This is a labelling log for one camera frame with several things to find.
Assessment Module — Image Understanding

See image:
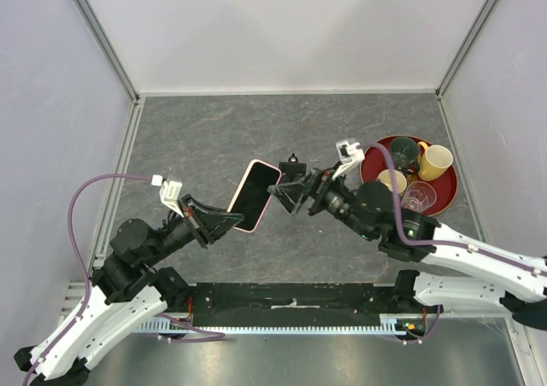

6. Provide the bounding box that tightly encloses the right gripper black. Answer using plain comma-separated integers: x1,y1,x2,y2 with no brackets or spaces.
268,161,374,242

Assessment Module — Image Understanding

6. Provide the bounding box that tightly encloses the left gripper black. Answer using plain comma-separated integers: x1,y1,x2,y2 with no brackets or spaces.
144,192,245,266

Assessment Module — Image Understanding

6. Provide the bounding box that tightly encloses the black phone stand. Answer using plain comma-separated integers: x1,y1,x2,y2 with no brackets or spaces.
278,153,307,184

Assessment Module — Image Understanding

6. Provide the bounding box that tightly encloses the phone with pink case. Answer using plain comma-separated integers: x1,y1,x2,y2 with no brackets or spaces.
227,159,282,233

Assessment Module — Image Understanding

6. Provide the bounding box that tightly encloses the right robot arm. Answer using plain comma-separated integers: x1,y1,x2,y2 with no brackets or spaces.
268,171,546,330

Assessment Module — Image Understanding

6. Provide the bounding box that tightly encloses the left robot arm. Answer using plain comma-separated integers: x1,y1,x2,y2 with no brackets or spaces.
14,195,244,385

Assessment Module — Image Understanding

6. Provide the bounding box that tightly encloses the cream white cup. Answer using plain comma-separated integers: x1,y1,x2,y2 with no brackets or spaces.
376,168,408,197

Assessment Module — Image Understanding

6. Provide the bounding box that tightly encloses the dark green mug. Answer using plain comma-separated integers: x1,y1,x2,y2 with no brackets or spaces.
389,137,420,173

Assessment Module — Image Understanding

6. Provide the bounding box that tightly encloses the clear drinking glass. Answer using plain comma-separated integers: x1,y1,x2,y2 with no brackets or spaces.
401,181,437,213

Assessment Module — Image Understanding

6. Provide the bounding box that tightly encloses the round red tray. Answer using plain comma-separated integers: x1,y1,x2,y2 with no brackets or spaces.
359,148,458,216

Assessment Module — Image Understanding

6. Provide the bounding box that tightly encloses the yellow mug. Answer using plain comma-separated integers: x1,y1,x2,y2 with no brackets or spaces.
418,141,454,181

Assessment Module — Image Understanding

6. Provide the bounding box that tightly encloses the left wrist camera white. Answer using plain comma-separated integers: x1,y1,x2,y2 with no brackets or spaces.
150,174,183,217

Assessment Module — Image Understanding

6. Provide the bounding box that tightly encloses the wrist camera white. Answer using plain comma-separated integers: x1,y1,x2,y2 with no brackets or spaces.
332,138,364,179
150,174,183,217

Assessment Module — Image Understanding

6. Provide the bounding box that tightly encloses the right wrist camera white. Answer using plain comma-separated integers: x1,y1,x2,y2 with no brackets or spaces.
332,138,364,179

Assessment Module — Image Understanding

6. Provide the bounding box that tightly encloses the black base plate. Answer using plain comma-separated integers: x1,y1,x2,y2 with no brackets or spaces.
174,283,437,326

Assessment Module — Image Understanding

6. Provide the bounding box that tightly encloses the white cable duct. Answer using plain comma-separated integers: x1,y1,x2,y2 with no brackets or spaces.
132,315,420,336

